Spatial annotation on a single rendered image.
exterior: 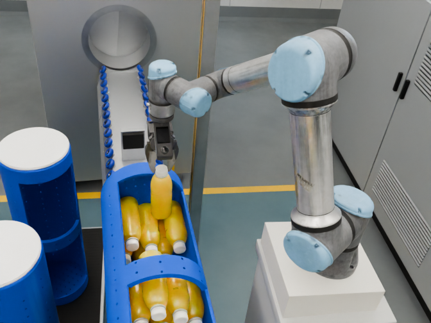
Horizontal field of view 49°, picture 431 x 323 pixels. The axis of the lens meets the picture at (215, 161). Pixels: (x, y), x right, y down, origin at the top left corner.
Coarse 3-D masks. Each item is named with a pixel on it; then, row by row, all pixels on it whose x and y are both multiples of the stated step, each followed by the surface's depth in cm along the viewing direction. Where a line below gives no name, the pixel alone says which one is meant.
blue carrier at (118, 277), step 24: (144, 168) 155; (120, 192) 162; (144, 192) 165; (120, 216) 141; (120, 240) 134; (192, 240) 150; (120, 264) 128; (144, 264) 125; (168, 264) 125; (192, 264) 130; (120, 288) 123; (120, 312) 118
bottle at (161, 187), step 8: (168, 176) 148; (152, 184) 148; (160, 184) 147; (168, 184) 148; (152, 192) 150; (160, 192) 148; (168, 192) 150; (152, 200) 152; (160, 200) 151; (168, 200) 152; (152, 208) 155; (160, 208) 153; (168, 208) 155; (160, 216) 155; (168, 216) 157
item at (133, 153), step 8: (128, 128) 197; (136, 128) 198; (128, 136) 195; (136, 136) 196; (144, 136) 199; (128, 144) 198; (136, 144) 199; (144, 144) 202; (128, 152) 202; (136, 152) 203; (144, 152) 204; (128, 160) 205
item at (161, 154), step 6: (156, 126) 134; (162, 126) 135; (168, 126) 135; (156, 132) 134; (162, 132) 134; (168, 132) 134; (156, 138) 133; (162, 138) 133; (168, 138) 134; (156, 144) 132; (162, 144) 133; (168, 144) 133; (156, 150) 132; (162, 150) 131; (168, 150) 132; (156, 156) 131; (162, 156) 131; (168, 156) 132
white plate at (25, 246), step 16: (0, 224) 157; (16, 224) 157; (0, 240) 151; (16, 240) 152; (32, 240) 152; (0, 256) 146; (16, 256) 147; (32, 256) 147; (0, 272) 142; (16, 272) 142
